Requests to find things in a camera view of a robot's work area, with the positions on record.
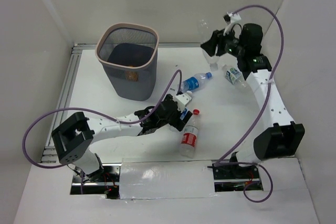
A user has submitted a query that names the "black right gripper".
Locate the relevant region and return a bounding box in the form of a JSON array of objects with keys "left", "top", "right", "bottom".
[{"left": 200, "top": 24, "right": 245, "bottom": 58}]

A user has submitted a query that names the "purple cable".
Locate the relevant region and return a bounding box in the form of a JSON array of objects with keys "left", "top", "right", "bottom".
[
  {"left": 207, "top": 4, "right": 285, "bottom": 204},
  {"left": 22, "top": 69, "right": 183, "bottom": 196}
]

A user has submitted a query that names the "blue label bottle white cap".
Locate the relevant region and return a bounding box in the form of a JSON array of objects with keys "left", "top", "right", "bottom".
[{"left": 169, "top": 91, "right": 192, "bottom": 132}]

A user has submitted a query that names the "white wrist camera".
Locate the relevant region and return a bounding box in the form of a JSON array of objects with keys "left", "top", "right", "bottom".
[
  {"left": 223, "top": 13, "right": 241, "bottom": 34},
  {"left": 173, "top": 91, "right": 193, "bottom": 111}
]

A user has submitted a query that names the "orange drink bottle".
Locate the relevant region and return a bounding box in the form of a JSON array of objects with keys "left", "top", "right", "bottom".
[{"left": 124, "top": 65, "right": 139, "bottom": 82}]

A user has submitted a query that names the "red label bottle red cap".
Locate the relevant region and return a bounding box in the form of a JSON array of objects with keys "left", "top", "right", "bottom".
[{"left": 180, "top": 109, "right": 200, "bottom": 158}]

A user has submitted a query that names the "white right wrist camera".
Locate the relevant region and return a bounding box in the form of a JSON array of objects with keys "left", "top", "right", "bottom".
[{"left": 223, "top": 13, "right": 241, "bottom": 34}]

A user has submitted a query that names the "green white label bottle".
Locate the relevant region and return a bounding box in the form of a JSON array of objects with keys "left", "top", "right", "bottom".
[{"left": 222, "top": 65, "right": 247, "bottom": 89}]

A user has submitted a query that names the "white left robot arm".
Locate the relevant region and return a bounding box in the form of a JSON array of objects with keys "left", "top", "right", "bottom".
[{"left": 51, "top": 93, "right": 192, "bottom": 182}]

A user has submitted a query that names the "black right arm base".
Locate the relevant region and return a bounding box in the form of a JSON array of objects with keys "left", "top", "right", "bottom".
[{"left": 207, "top": 164, "right": 263, "bottom": 193}]

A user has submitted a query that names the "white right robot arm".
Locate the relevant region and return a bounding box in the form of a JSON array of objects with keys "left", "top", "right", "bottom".
[{"left": 201, "top": 23, "right": 305, "bottom": 178}]

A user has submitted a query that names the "grey mesh waste bin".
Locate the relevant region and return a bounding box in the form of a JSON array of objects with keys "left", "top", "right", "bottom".
[{"left": 96, "top": 23, "right": 159, "bottom": 101}]

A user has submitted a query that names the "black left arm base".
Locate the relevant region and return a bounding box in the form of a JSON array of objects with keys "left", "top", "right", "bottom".
[{"left": 70, "top": 163, "right": 122, "bottom": 199}]

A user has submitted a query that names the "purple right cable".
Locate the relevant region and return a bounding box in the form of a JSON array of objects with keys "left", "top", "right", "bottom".
[{"left": 207, "top": 4, "right": 285, "bottom": 204}]

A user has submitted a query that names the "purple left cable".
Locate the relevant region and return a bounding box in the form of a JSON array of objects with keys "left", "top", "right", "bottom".
[{"left": 22, "top": 69, "right": 183, "bottom": 196}]

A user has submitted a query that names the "clear bottle without label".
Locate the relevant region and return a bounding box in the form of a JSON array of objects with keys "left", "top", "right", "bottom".
[{"left": 197, "top": 19, "right": 219, "bottom": 71}]

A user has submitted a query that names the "aluminium frame rail left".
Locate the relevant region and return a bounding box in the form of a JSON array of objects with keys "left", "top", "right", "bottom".
[{"left": 40, "top": 44, "right": 96, "bottom": 165}]

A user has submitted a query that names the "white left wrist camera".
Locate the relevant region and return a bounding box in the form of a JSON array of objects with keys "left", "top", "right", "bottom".
[{"left": 173, "top": 91, "right": 193, "bottom": 111}]

